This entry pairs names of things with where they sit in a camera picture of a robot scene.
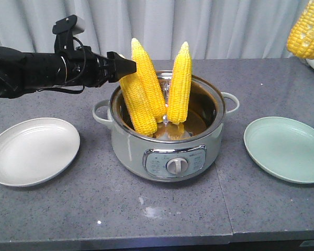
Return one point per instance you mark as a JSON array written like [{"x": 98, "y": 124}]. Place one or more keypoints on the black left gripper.
[{"x": 85, "y": 68}]

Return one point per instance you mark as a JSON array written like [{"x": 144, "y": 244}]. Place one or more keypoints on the beige round plate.
[{"x": 36, "y": 150}]

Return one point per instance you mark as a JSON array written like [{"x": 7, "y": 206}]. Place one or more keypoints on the light green round plate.
[{"x": 282, "y": 147}]

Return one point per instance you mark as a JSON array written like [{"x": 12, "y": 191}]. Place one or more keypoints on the yellow corn cob white patches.
[{"x": 301, "y": 37}]

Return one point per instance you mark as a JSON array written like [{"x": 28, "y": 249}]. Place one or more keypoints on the green electric cooking pot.
[{"x": 175, "y": 152}]

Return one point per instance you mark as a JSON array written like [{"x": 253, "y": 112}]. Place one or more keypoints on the white pleated curtain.
[{"x": 213, "y": 29}]

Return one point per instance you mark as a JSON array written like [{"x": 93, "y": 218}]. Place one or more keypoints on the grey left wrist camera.
[{"x": 65, "y": 29}]

